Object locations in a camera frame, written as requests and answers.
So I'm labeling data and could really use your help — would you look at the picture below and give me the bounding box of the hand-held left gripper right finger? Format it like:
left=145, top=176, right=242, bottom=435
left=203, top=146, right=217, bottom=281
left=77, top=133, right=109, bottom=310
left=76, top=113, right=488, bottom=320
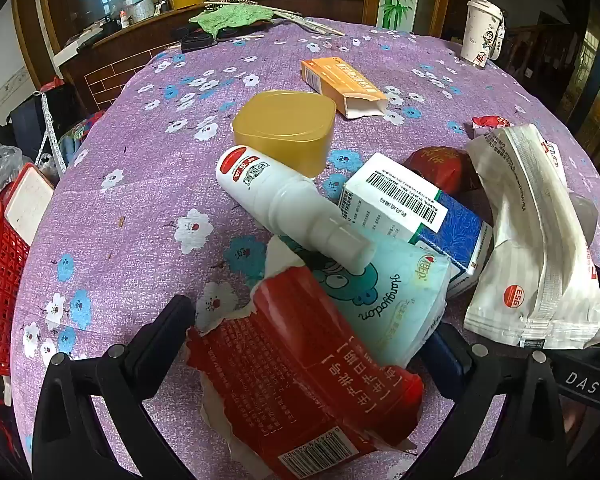
left=405, top=322, right=567, bottom=480

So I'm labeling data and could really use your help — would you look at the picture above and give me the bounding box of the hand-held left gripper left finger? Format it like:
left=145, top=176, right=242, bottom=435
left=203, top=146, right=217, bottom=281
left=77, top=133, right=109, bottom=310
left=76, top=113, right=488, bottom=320
left=32, top=295, right=196, bottom=480

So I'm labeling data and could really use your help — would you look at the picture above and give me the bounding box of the light blue tissue packet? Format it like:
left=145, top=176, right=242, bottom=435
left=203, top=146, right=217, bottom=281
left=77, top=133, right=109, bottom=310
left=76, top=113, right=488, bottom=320
left=265, top=232, right=453, bottom=368

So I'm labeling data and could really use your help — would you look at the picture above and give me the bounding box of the white foil pouch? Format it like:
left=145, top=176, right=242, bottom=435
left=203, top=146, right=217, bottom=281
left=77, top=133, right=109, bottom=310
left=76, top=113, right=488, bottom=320
left=464, top=124, right=600, bottom=351

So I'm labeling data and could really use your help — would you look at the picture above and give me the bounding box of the torn red carton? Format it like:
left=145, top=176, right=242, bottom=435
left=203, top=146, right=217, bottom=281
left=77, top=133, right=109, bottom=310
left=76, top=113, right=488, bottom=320
left=185, top=266, right=426, bottom=480

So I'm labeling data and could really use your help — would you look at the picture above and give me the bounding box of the white spray bottle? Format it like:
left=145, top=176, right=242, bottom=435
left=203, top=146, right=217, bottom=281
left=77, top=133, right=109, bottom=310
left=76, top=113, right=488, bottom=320
left=215, top=145, right=376, bottom=268

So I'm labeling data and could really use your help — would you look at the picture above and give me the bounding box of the red plastic basket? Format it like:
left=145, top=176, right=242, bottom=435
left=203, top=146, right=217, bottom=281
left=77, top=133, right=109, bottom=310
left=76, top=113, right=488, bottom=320
left=0, top=162, right=33, bottom=376

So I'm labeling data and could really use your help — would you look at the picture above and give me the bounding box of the dark red wrapper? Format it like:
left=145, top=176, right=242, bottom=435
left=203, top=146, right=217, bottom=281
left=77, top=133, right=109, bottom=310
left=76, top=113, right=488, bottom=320
left=404, top=146, right=481, bottom=196

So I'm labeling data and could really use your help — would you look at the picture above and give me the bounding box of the gold plastic container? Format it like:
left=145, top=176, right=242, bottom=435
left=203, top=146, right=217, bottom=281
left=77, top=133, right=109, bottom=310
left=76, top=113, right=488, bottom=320
left=231, top=91, right=337, bottom=178

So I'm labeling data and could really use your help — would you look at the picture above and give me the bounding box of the purple floral tablecloth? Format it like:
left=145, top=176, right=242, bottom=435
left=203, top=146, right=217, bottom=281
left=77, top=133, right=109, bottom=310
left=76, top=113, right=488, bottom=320
left=10, top=17, right=600, bottom=480

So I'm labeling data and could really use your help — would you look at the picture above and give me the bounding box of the blue patterned box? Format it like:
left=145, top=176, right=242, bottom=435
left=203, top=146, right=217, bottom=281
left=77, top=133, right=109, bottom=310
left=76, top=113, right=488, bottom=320
left=412, top=192, right=495, bottom=297

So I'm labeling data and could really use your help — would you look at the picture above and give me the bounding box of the white green barcode box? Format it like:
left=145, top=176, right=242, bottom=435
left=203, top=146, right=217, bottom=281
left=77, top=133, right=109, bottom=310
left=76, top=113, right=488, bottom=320
left=339, top=152, right=443, bottom=246

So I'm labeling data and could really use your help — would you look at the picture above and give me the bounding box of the white tray red rim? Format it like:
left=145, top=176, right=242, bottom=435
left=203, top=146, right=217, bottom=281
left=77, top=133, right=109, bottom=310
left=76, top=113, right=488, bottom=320
left=4, top=165, right=56, bottom=246

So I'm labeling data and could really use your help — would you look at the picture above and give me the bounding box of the blue red printed bag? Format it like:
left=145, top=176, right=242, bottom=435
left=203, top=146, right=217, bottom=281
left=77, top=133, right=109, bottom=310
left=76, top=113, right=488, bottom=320
left=57, top=110, right=106, bottom=166

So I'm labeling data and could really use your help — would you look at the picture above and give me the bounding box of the red white candy wrapper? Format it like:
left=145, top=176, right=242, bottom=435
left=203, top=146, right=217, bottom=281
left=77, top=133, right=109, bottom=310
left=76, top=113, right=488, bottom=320
left=470, top=115, right=511, bottom=138

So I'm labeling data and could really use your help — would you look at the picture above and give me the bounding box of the clear crumpled plastic bag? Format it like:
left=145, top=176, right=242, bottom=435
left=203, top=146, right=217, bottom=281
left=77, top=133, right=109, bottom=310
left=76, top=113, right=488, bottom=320
left=0, top=142, right=33, bottom=196

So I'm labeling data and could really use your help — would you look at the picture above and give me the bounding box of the dark fabric bag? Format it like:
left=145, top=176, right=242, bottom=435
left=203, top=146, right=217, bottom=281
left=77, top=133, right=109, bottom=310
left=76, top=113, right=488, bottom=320
left=10, top=85, right=86, bottom=156

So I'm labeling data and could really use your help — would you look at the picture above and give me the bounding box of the wooden cabinet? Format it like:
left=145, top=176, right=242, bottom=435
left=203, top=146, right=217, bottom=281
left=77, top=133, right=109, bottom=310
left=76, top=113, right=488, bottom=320
left=52, top=0, right=381, bottom=111

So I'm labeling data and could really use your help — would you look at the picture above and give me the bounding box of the black cloth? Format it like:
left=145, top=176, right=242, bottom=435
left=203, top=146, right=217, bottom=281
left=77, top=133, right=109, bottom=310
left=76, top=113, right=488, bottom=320
left=180, top=30, right=241, bottom=53

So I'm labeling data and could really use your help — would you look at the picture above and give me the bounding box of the orange medicine box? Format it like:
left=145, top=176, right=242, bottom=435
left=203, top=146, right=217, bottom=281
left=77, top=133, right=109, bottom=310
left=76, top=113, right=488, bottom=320
left=300, top=57, right=389, bottom=120

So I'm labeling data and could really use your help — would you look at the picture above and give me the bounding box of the white flat box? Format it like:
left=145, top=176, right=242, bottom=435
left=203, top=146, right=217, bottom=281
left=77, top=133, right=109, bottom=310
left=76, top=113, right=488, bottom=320
left=52, top=27, right=103, bottom=59

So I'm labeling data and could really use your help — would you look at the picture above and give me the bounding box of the white cartoon tumbler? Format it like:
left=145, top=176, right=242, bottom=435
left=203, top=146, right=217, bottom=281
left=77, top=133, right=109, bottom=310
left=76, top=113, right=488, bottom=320
left=460, top=0, right=506, bottom=68

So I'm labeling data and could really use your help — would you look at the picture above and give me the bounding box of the green knitted cloth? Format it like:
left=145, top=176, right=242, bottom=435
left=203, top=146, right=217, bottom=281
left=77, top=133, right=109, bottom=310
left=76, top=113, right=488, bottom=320
left=189, top=2, right=273, bottom=40

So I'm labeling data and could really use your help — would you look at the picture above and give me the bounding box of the white round container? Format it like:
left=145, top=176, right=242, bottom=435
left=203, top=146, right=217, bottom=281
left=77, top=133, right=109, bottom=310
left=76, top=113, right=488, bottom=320
left=130, top=0, right=156, bottom=23

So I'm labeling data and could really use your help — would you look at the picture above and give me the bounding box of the bundle of thin sticks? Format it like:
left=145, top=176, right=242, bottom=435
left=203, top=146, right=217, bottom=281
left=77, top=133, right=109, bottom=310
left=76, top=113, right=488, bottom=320
left=275, top=12, right=346, bottom=37

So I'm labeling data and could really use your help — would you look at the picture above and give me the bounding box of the white strap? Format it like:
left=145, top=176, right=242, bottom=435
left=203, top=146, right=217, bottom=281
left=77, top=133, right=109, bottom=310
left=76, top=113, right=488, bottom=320
left=35, top=92, right=63, bottom=171

